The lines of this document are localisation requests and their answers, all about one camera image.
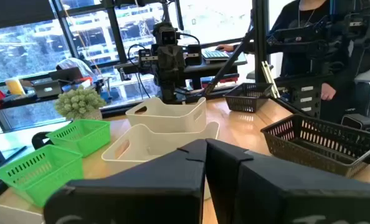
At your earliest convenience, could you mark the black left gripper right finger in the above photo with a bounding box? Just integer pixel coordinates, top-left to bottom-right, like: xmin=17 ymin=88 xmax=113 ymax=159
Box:
xmin=205 ymin=139 xmax=370 ymax=224

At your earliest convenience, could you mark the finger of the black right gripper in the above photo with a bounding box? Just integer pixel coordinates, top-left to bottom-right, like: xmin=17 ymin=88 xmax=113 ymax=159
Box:
xmin=156 ymin=46 xmax=172 ymax=90
xmin=171 ymin=46 xmax=186 ymax=90

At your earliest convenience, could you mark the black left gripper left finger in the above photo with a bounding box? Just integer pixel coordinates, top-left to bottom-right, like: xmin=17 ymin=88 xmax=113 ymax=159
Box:
xmin=43 ymin=139 xmax=207 ymax=224

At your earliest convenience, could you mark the white plastic handled basket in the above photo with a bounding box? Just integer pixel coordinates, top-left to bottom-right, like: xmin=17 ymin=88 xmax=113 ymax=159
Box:
xmin=101 ymin=121 xmax=220 ymax=200
xmin=125 ymin=96 xmax=207 ymax=134

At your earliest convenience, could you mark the black plastic slotted basket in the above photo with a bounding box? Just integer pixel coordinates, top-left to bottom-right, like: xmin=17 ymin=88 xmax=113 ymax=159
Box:
xmin=260 ymin=113 xmax=370 ymax=179
xmin=224 ymin=82 xmax=275 ymax=113

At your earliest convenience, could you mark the green plastic slotted basket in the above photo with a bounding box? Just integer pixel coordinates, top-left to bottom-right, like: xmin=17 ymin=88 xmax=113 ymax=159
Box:
xmin=0 ymin=144 xmax=85 ymax=208
xmin=46 ymin=119 xmax=111 ymax=158

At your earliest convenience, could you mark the grey computer keyboard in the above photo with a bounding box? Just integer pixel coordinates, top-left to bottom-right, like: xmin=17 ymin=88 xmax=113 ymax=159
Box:
xmin=202 ymin=49 xmax=231 ymax=61

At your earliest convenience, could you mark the person's hand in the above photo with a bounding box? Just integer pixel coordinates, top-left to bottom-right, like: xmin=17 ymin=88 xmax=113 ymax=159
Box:
xmin=320 ymin=82 xmax=338 ymax=101
xmin=216 ymin=44 xmax=235 ymax=53

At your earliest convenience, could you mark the person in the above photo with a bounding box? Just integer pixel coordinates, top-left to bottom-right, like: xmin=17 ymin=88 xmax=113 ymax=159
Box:
xmin=216 ymin=0 xmax=370 ymax=124
xmin=55 ymin=57 xmax=94 ymax=80

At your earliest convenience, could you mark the green potted plant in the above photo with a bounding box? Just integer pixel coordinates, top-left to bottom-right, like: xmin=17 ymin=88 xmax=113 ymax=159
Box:
xmin=54 ymin=86 xmax=107 ymax=121

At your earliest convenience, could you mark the black monitor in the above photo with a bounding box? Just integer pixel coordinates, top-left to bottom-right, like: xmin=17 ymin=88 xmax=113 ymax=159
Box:
xmin=49 ymin=67 xmax=83 ymax=82

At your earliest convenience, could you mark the black box with silver labels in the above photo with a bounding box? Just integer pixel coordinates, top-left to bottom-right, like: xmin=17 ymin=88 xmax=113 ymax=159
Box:
xmin=275 ymin=76 xmax=323 ymax=119

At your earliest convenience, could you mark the small black box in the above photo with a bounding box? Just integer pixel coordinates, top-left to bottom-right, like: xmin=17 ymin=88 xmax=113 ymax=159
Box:
xmin=341 ymin=113 xmax=370 ymax=131

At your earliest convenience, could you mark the grey storage box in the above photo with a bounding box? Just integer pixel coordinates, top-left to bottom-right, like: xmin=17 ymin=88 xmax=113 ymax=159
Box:
xmin=32 ymin=80 xmax=63 ymax=98

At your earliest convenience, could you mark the yellow cup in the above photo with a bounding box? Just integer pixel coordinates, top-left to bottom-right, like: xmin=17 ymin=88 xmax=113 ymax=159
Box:
xmin=4 ymin=77 xmax=26 ymax=96

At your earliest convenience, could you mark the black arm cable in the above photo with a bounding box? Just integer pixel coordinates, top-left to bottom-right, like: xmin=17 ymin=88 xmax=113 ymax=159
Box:
xmin=127 ymin=43 xmax=152 ymax=99

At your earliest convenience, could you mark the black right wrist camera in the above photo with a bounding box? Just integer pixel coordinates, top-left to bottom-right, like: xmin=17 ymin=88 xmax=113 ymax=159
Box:
xmin=153 ymin=21 xmax=181 ymax=47

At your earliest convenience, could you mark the black diagonal frame brace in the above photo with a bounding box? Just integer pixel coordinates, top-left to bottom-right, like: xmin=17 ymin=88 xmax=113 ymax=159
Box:
xmin=203 ymin=27 xmax=255 ymax=96

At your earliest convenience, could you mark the black upright frame post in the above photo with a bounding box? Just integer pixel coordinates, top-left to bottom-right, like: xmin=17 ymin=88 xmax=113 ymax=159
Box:
xmin=252 ymin=0 xmax=270 ymax=84

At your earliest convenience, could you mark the metal bracket strip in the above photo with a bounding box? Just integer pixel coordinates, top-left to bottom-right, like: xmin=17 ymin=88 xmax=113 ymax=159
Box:
xmin=261 ymin=60 xmax=281 ymax=99

